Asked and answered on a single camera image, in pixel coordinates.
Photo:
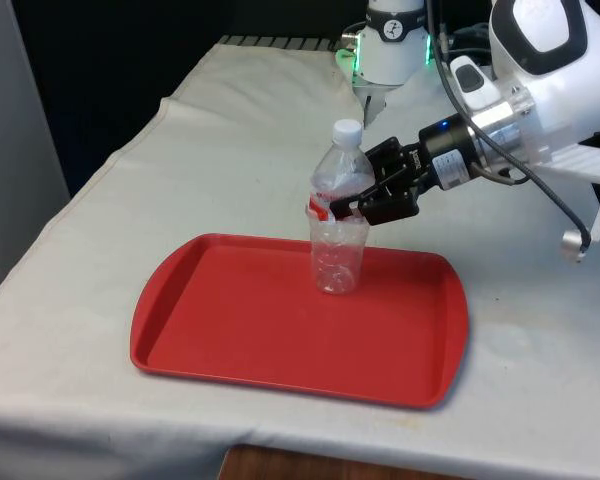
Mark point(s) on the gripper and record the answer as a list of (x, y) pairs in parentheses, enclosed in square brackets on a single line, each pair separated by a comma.
[(450, 152)]

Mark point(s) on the clear plastic bottle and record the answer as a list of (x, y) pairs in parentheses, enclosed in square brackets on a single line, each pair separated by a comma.
[(336, 240)]

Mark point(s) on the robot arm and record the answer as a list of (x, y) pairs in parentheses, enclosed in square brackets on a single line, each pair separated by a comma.
[(545, 65)]

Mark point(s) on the red tray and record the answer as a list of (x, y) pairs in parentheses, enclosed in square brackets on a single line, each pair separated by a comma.
[(260, 330)]

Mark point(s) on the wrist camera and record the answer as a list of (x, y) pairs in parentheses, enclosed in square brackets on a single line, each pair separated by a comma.
[(577, 244)]

